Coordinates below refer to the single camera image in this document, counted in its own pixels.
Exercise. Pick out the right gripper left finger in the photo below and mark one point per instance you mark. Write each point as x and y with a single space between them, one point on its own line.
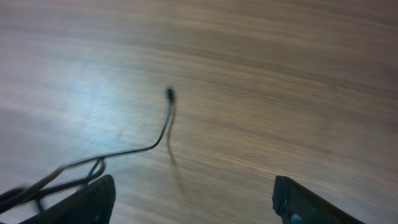
90 205

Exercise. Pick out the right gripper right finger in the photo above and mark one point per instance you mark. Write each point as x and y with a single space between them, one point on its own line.
296 204

